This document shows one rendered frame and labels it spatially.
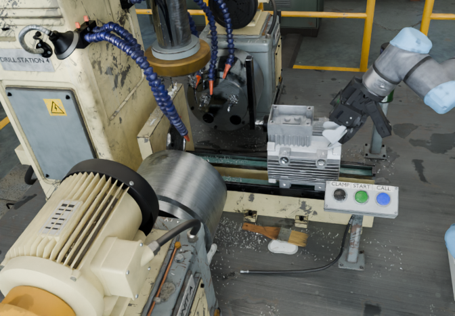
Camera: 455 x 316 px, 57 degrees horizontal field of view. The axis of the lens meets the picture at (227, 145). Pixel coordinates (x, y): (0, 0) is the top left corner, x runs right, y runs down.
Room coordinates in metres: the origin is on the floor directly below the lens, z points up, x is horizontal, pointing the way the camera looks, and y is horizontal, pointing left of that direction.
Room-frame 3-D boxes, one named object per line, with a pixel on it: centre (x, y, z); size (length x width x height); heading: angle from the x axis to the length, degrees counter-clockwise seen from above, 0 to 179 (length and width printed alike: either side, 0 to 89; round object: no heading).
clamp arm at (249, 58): (1.15, -0.09, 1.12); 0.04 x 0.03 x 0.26; 73
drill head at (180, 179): (0.72, 0.17, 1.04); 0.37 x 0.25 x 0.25; 163
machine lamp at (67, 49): (0.90, 0.36, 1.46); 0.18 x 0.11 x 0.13; 73
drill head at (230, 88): (1.38, -0.03, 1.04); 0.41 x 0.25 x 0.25; 163
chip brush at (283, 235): (0.86, -0.11, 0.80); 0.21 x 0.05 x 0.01; 65
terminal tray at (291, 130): (0.98, -0.19, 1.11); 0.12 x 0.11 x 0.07; 74
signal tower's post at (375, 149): (1.19, -0.53, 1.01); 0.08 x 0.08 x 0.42; 73
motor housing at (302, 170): (0.97, -0.22, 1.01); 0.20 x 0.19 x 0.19; 74
